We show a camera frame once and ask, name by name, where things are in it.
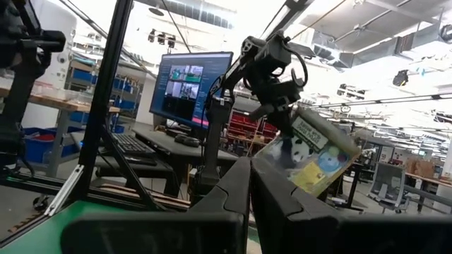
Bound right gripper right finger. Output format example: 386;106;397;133
249;157;452;254

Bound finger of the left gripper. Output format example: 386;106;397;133
275;112;296;142

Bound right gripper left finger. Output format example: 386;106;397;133
60;156;252;254

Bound brown cardboard box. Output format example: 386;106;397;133
253;107;362;198

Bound red bin shelf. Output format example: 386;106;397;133
225;109;280;156

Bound black computer desk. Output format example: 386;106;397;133
131;126;242;199

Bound computer monitor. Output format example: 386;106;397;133
149;51;234;130

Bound black keyboard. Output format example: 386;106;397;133
110;132;157;159

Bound grey office chair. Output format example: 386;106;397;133
367;161;412;215

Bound wooden workbench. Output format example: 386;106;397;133
0;86;121;179

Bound blue bin shelving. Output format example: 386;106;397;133
66;58;142;114

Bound blue storage bin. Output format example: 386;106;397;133
23;126;84;165

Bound white cylindrical tank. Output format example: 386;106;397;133
33;0;78;89

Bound frame light bar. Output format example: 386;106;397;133
259;0;315;42

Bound black diagonal frame strut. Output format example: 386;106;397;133
100;126;164;212

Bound black frame post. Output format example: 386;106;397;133
72;0;134;204

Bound silver aluminium bracket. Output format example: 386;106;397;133
44;164;85;218

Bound black frame base rail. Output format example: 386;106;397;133
0;171;191;213

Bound black camera stand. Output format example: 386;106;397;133
0;0;67;177

